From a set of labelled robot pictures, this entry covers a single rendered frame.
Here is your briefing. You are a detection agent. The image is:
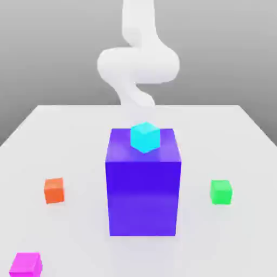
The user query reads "small cyan cube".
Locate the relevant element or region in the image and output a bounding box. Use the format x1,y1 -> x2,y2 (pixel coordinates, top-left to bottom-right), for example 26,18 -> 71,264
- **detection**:
130,121 -> 161,154

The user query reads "small green cube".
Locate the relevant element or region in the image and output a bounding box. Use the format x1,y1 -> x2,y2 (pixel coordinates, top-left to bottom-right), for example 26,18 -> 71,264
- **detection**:
209,180 -> 233,205

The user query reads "small orange cube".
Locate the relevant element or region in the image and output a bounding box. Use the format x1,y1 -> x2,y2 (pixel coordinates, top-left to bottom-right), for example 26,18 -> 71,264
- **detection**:
43,177 -> 65,205

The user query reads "small magenta cube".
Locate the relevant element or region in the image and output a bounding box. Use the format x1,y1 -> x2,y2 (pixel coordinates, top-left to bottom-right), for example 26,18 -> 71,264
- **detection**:
9,252 -> 43,277

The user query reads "large purple box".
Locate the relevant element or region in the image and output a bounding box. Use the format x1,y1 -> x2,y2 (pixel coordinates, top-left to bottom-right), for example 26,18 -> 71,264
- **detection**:
105,128 -> 182,237

